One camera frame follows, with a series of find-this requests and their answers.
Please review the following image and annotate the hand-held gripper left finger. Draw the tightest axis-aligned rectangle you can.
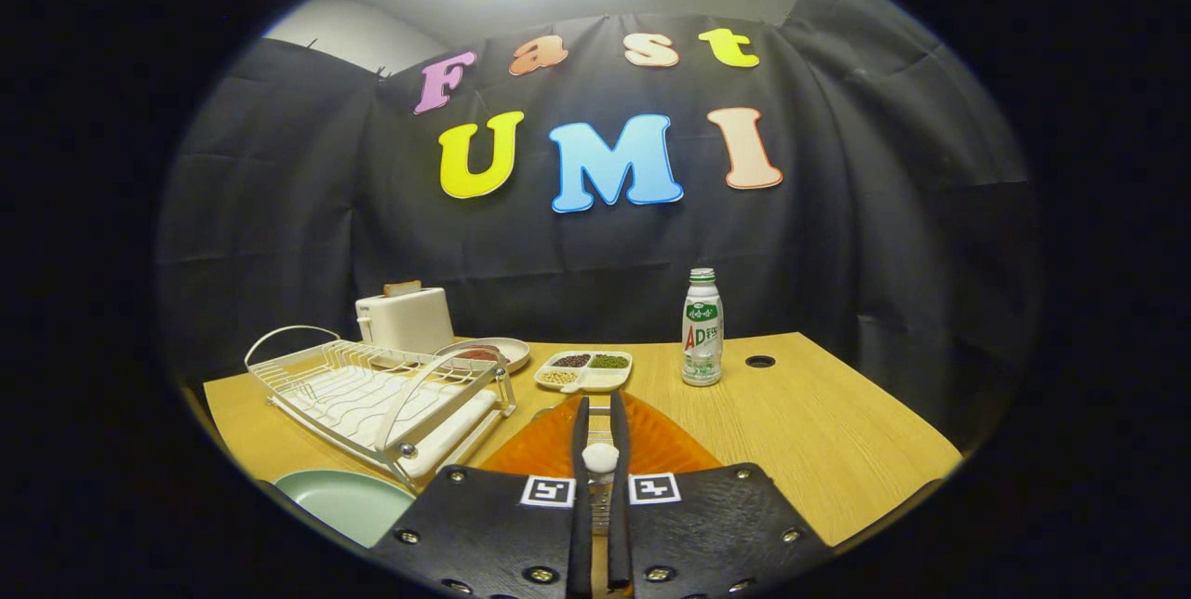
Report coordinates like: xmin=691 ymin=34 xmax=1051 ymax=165
xmin=370 ymin=392 xmax=594 ymax=599

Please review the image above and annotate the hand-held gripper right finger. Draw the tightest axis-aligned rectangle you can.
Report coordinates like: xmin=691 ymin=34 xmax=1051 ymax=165
xmin=608 ymin=392 xmax=834 ymax=599

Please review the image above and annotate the silver spoon with white knob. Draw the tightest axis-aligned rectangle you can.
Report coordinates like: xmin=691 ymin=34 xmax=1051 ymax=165
xmin=582 ymin=408 xmax=622 ymax=535

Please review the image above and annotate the pale green plate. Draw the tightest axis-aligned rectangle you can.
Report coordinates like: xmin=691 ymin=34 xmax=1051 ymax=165
xmin=274 ymin=469 xmax=417 ymax=549

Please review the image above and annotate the white wire dish rack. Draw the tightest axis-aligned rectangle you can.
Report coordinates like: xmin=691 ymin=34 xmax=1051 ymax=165
xmin=245 ymin=325 xmax=517 ymax=493

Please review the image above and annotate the white divided dish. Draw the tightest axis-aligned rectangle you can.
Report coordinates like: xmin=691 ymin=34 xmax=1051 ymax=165
xmin=534 ymin=350 xmax=634 ymax=393

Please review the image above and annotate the beige round plate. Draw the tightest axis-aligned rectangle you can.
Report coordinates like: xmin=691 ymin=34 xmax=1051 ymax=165
xmin=433 ymin=337 xmax=531 ymax=375

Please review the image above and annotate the white green-label drink bottle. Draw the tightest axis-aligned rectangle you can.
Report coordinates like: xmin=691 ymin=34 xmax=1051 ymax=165
xmin=681 ymin=267 xmax=725 ymax=388

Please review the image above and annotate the white toaster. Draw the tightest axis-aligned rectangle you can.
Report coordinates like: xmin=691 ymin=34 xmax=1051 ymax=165
xmin=355 ymin=283 xmax=456 ymax=356

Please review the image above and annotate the black backdrop cloth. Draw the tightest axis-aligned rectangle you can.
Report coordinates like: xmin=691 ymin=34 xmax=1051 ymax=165
xmin=154 ymin=0 xmax=1041 ymax=451

